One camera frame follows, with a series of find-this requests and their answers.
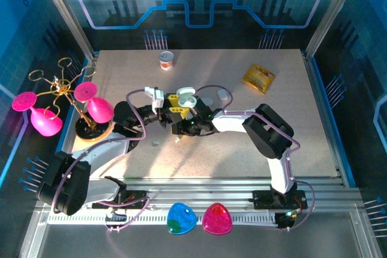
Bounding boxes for aluminium frame post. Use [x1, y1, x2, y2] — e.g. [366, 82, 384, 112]
[33, 0, 97, 61]
[304, 0, 365, 56]

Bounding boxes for white slotted cable duct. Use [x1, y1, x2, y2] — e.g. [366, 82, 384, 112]
[47, 214, 278, 225]

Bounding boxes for blue translucent triangular button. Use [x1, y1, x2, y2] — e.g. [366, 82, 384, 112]
[167, 202, 198, 236]

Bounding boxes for small can with orange print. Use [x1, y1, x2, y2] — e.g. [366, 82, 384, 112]
[159, 51, 175, 71]

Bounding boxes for gold wire glass rack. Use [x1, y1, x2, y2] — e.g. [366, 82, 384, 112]
[28, 57, 113, 143]

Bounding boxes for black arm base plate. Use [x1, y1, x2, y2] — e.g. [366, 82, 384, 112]
[91, 189, 149, 210]
[252, 189, 308, 210]

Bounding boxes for small black connector board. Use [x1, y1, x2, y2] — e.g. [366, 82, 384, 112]
[105, 209, 128, 225]
[274, 209, 299, 231]

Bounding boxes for pink wine glass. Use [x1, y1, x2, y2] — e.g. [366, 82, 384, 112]
[73, 82, 115, 125]
[11, 91, 63, 138]

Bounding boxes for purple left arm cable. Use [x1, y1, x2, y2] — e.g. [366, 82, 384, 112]
[51, 88, 151, 234]

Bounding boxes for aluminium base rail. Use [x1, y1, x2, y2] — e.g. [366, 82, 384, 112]
[35, 176, 365, 207]

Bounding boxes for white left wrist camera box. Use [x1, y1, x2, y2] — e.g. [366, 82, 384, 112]
[144, 86, 164, 115]

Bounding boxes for pink translucent triangular button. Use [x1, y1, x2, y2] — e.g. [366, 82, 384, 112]
[201, 202, 233, 236]

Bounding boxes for yellow snack packet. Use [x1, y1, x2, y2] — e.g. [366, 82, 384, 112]
[241, 63, 276, 94]

